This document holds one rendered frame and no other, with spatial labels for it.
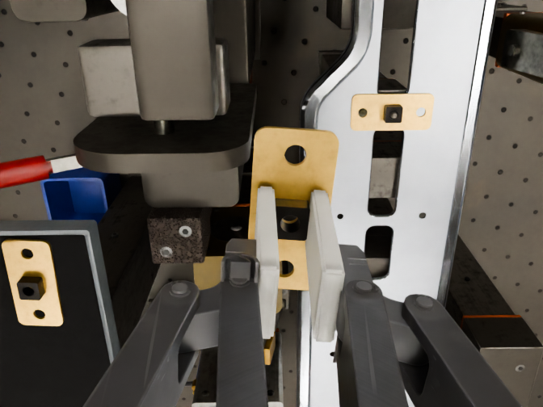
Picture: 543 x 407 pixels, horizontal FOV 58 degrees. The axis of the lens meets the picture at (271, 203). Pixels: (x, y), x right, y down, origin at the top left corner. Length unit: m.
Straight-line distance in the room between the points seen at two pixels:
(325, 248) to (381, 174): 0.39
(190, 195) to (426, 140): 0.26
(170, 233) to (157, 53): 0.20
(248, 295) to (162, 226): 0.32
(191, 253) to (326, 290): 0.32
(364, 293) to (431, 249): 0.45
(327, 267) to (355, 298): 0.01
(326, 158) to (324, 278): 0.07
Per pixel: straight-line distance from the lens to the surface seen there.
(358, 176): 0.55
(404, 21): 0.65
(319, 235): 0.19
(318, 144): 0.22
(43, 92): 0.90
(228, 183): 0.46
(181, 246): 0.47
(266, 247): 0.17
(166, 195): 0.47
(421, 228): 0.59
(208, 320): 0.16
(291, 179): 0.23
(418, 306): 0.16
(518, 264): 1.06
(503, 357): 0.70
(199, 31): 0.32
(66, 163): 0.44
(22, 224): 0.44
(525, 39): 0.55
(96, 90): 0.37
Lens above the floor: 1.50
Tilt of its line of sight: 65 degrees down
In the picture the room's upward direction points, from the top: 180 degrees clockwise
